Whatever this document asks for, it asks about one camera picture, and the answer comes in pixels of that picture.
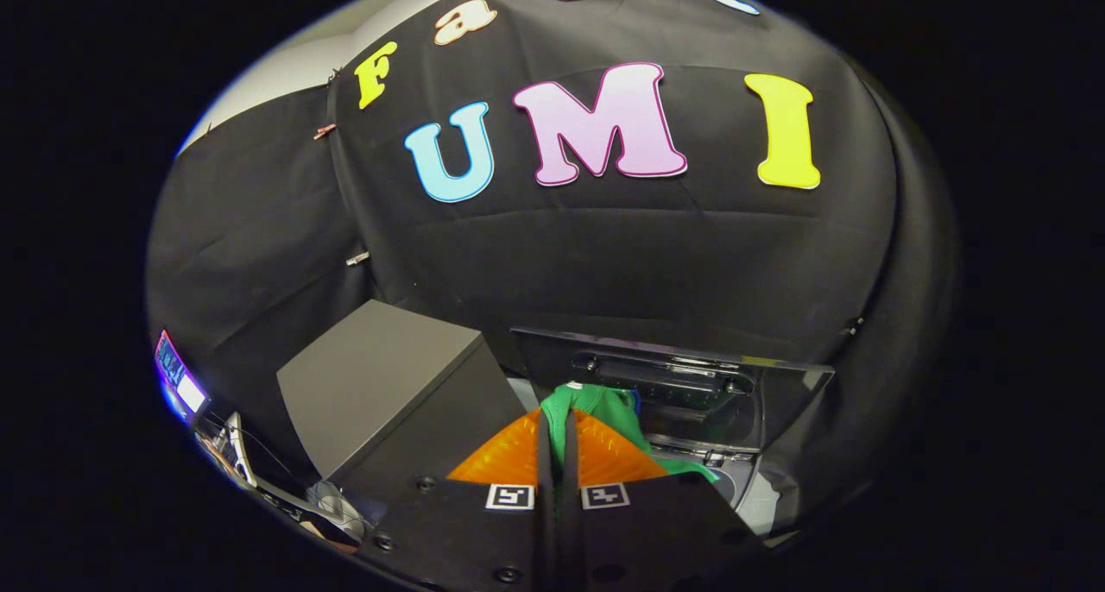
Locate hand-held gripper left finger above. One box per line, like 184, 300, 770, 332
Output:
356, 406, 558, 592

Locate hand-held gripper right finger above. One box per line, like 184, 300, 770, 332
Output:
558, 407, 771, 592

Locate green polo shirt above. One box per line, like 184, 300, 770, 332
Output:
540, 382, 722, 485

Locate grey washing machine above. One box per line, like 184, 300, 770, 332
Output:
509, 376, 782, 539

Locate grey cabinet box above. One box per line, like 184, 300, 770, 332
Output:
276, 299, 529, 489

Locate black backdrop cloth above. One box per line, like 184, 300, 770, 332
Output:
145, 0, 961, 524

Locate lit monitor screen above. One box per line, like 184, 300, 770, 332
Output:
154, 329, 209, 422

